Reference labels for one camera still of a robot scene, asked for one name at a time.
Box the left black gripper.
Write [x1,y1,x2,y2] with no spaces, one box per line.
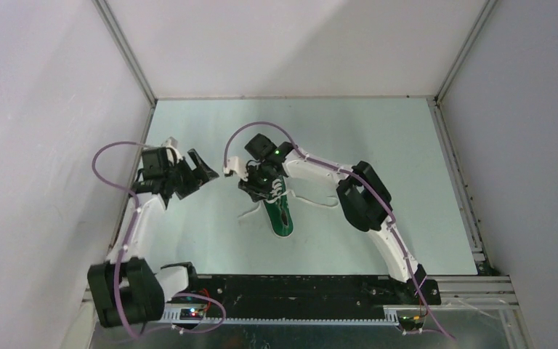
[164,150,218,200]

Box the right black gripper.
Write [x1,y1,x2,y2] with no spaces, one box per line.
[239,161,275,202]

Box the white shoelace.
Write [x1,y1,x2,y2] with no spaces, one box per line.
[237,178,340,222]

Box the green canvas sneaker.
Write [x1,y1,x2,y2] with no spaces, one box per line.
[263,177,294,238]

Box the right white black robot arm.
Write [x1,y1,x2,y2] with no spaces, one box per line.
[222,134,427,304]

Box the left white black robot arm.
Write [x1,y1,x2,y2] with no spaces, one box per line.
[87,145,219,329]

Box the left controller board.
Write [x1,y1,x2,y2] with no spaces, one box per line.
[179,308,206,321]

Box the controller board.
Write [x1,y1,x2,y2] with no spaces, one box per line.
[398,316,426,332]
[179,308,206,321]

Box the right controller board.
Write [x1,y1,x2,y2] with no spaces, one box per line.
[398,316,426,332]

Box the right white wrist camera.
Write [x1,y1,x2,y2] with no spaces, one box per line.
[223,156,248,180]

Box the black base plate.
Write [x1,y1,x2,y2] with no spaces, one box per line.
[187,274,441,322]

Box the grey slotted cable duct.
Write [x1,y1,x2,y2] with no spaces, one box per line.
[161,308,400,327]

